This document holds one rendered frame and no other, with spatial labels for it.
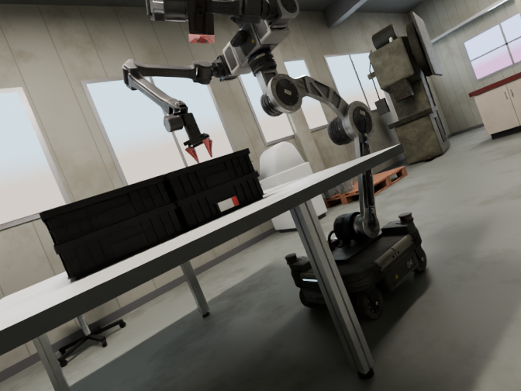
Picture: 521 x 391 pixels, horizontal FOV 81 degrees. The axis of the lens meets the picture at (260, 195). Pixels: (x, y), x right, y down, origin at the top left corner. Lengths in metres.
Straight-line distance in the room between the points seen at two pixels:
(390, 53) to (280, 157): 3.35
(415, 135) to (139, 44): 4.79
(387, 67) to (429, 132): 1.42
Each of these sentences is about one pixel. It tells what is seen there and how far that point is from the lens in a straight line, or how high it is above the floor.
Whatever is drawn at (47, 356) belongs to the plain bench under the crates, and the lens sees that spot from 2.28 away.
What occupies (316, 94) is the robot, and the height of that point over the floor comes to 1.10.
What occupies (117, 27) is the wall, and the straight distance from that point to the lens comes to 4.60.
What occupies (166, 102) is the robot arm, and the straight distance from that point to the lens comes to 1.42.
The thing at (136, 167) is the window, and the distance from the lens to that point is 3.83.
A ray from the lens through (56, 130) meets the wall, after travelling 3.89.
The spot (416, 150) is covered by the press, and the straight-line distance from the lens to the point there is 6.42.
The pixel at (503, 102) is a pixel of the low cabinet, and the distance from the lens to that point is 6.17.
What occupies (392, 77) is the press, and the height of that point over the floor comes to 1.64.
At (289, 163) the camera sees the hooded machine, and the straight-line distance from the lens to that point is 4.05.
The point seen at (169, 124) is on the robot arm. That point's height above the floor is 1.12.
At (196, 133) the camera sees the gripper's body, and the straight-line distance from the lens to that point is 1.32.
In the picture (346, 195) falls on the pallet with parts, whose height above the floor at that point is 0.12.
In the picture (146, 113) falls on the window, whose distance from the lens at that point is 4.08.
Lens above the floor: 0.77
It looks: 2 degrees down
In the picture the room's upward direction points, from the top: 22 degrees counter-clockwise
